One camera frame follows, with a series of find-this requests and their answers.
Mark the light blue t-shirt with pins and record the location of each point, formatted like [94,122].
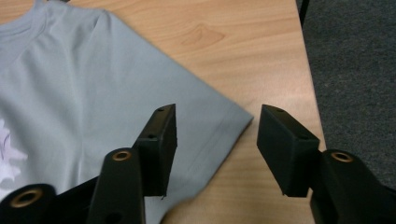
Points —
[93,93]

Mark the black table leg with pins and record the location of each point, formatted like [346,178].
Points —
[303,11]

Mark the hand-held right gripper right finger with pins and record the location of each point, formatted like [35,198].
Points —
[286,152]

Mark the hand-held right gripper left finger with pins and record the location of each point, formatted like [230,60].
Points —
[157,149]

